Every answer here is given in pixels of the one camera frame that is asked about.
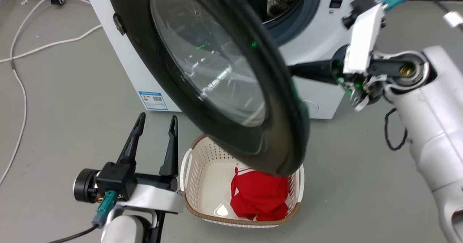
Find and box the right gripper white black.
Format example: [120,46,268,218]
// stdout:
[288,4,431,112]

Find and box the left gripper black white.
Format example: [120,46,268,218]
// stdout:
[74,112,185,214]

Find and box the black round washing machine door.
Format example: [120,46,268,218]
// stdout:
[105,0,311,178]

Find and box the white front-load washing machine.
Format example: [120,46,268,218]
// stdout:
[81,0,399,120]

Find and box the grey-blue rubber door gasket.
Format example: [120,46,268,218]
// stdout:
[261,0,323,47]

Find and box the clear door glass window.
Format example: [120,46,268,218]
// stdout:
[150,0,267,128]

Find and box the black door hinge piece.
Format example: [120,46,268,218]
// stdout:
[113,13,128,36]

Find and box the round white filter cover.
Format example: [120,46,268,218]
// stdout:
[301,99,319,119]

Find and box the blue white energy label sticker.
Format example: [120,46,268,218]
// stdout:
[138,90,169,111]

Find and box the cream perforated laundry basket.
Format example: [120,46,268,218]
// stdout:
[180,134,305,229]

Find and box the red garment with white trim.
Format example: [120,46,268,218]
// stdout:
[230,167,290,221]

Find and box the small white adapter block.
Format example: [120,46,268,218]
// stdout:
[443,11,463,29]

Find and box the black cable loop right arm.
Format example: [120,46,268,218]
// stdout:
[384,107,409,152]

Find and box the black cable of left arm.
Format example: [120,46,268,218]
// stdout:
[47,224,99,243]

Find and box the long white floor cable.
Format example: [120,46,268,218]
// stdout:
[0,0,92,186]

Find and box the thin black floor cable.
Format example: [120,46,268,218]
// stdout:
[412,0,463,33]

